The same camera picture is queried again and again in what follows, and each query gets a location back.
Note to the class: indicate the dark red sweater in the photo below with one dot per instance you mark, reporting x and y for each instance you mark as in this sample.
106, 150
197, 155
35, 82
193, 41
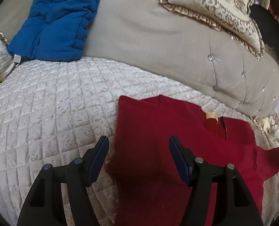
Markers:
150, 189

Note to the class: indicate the beige tufted headboard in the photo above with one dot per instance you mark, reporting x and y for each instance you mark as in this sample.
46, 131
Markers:
144, 34

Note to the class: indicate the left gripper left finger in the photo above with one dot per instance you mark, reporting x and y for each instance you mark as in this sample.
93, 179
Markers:
44, 203

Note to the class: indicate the gold ornate ruffled pillow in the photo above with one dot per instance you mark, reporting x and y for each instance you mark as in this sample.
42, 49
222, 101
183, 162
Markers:
232, 16

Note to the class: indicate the white quilted bedspread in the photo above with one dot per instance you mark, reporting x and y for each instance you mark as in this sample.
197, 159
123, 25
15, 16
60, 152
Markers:
52, 112

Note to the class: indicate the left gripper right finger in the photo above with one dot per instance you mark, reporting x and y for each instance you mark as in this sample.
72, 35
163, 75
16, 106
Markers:
217, 189

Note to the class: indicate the blue quilted jacket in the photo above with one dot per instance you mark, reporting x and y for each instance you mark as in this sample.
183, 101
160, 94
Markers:
55, 30

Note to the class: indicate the floral cream bed sheet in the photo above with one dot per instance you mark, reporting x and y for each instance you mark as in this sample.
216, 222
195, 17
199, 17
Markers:
266, 131

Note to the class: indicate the black garment behind pillow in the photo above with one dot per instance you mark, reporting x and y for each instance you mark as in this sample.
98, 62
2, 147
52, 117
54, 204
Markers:
268, 26

